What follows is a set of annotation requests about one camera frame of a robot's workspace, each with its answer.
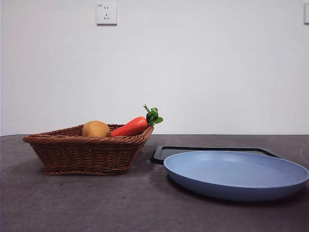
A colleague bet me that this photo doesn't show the light blue round plate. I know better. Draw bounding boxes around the light blue round plate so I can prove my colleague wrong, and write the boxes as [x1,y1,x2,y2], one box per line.
[163,151,309,203]

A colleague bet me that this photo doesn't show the orange carrot with green leaves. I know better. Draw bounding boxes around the orange carrot with green leaves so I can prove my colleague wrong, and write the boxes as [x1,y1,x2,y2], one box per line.
[110,104,164,138]

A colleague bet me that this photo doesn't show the black rectangular tray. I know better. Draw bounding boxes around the black rectangular tray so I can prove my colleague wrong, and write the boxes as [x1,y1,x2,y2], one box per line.
[150,145,281,166]

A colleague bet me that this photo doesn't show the yellow-brown potato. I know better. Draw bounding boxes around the yellow-brown potato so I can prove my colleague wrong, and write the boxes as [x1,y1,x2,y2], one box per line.
[81,120,111,138]

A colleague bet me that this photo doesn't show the brown wicker basket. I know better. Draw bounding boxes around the brown wicker basket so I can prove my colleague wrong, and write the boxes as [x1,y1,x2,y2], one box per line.
[23,124,155,176]

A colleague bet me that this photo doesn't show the white wall socket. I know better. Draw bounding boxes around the white wall socket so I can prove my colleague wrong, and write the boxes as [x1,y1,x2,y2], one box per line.
[96,3,118,26]

